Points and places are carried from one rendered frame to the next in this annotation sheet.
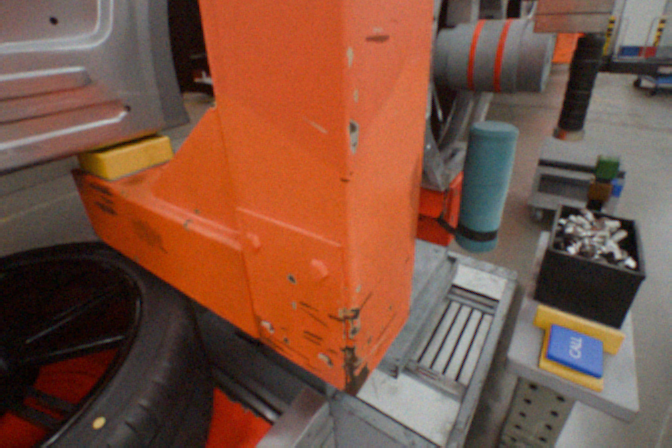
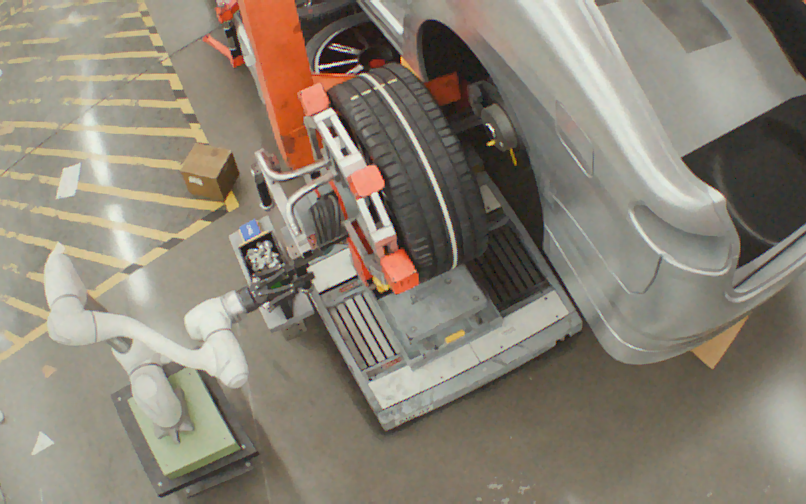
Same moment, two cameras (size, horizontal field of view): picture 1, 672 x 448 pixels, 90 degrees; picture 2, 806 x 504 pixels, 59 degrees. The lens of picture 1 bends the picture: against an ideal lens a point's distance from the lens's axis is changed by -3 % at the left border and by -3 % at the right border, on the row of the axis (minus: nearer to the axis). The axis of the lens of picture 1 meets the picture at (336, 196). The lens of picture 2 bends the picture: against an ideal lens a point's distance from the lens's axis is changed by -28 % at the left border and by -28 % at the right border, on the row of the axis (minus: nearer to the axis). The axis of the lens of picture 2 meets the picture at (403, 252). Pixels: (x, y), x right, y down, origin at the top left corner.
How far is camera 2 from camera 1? 3.36 m
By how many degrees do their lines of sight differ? 86
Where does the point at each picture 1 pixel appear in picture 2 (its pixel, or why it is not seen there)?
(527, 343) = (266, 226)
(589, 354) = (245, 231)
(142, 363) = not seen: hidden behind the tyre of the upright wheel
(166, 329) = not seen: hidden behind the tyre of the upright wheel
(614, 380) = (237, 240)
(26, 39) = (394, 17)
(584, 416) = (280, 369)
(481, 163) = not seen: hidden behind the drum
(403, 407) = (337, 262)
